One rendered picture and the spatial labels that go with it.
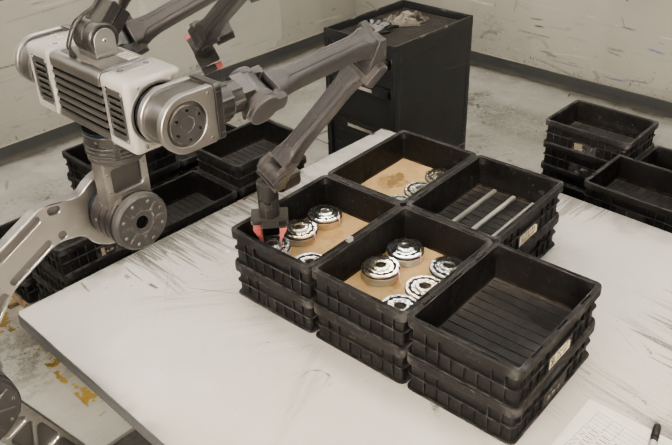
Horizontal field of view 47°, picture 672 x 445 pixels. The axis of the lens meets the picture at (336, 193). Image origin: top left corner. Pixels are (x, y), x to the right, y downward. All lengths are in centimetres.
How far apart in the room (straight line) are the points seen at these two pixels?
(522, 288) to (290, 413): 68
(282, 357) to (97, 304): 60
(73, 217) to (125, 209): 14
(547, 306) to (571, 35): 355
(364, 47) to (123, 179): 63
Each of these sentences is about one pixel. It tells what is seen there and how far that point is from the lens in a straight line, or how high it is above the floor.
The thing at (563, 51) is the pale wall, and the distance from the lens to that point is 547.
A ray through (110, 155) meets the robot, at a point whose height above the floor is 132.
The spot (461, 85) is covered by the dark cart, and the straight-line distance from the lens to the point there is 403.
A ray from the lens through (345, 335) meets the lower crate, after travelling 200.
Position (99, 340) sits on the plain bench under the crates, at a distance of 221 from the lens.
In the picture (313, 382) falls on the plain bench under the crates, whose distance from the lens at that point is 198.
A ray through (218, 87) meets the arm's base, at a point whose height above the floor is 150.
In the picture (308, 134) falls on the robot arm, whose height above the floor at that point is 122.
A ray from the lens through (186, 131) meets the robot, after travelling 151.
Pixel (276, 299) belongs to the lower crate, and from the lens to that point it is 214.
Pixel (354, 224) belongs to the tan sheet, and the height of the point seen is 83.
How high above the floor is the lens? 207
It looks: 30 degrees down
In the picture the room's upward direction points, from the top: 2 degrees counter-clockwise
